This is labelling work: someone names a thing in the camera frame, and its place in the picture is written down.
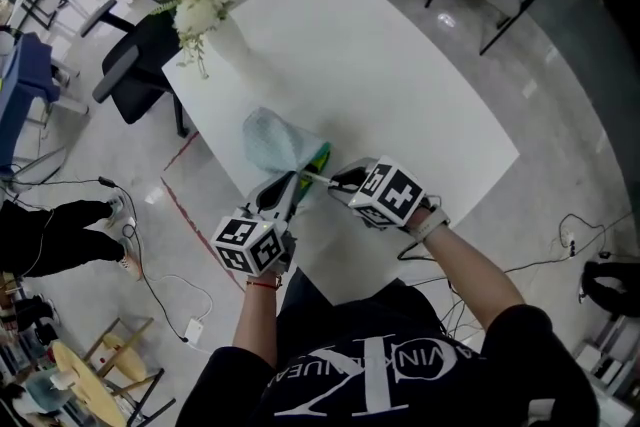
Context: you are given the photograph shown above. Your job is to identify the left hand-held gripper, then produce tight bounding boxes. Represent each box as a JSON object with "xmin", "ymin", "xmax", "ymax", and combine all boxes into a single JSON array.
[{"xmin": 209, "ymin": 170, "xmax": 306, "ymax": 277}]

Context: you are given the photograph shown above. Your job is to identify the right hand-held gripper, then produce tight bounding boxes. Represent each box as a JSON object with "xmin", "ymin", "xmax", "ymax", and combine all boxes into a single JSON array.
[{"xmin": 328, "ymin": 154, "xmax": 432, "ymax": 230}]

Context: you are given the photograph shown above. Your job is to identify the light blue mesh pouch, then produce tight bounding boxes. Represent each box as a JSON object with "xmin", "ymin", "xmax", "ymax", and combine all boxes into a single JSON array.
[{"xmin": 242, "ymin": 105, "xmax": 333, "ymax": 207}]

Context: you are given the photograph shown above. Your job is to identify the person's right forearm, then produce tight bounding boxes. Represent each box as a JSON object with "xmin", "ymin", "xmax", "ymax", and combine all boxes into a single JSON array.
[{"xmin": 424, "ymin": 227, "xmax": 527, "ymax": 332}]

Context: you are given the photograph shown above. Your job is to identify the person's left forearm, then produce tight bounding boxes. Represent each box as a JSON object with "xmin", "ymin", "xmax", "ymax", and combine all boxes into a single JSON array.
[{"xmin": 232, "ymin": 272, "xmax": 282, "ymax": 367}]

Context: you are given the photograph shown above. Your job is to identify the person's right hand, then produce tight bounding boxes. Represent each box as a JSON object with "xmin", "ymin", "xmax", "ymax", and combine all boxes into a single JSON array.
[{"xmin": 399, "ymin": 196, "xmax": 444, "ymax": 242}]

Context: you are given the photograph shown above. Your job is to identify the person's black trousers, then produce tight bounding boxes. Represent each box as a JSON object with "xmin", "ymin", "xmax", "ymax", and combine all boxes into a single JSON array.
[{"xmin": 276, "ymin": 266, "xmax": 417, "ymax": 332}]

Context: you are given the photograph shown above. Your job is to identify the white table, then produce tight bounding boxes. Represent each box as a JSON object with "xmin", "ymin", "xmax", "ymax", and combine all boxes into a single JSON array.
[{"xmin": 160, "ymin": 0, "xmax": 521, "ymax": 307}]

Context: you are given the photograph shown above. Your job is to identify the white vase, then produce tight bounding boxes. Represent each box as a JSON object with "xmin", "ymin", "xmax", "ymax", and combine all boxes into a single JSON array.
[{"xmin": 206, "ymin": 14, "xmax": 252, "ymax": 67}]

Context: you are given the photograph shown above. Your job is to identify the black office chair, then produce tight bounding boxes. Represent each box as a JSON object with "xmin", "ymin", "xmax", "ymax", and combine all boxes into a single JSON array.
[{"xmin": 92, "ymin": 0, "xmax": 192, "ymax": 140}]

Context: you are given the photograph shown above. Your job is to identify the black printed t-shirt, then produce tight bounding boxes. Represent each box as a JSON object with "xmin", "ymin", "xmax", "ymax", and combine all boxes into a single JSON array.
[{"xmin": 174, "ymin": 282, "xmax": 601, "ymax": 427}]

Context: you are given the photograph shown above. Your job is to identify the white flower bouquet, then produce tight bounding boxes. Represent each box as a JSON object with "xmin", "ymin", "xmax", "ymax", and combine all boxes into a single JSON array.
[{"xmin": 153, "ymin": 0, "xmax": 251, "ymax": 81}]

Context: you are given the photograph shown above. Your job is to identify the round wooden side table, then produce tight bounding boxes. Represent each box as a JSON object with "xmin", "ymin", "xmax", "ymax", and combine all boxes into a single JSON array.
[{"xmin": 49, "ymin": 317, "xmax": 178, "ymax": 427}]

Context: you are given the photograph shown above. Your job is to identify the blue cloth-covered stand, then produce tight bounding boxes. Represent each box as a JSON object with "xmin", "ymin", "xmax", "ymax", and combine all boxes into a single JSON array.
[{"xmin": 0, "ymin": 32, "xmax": 62, "ymax": 177}]

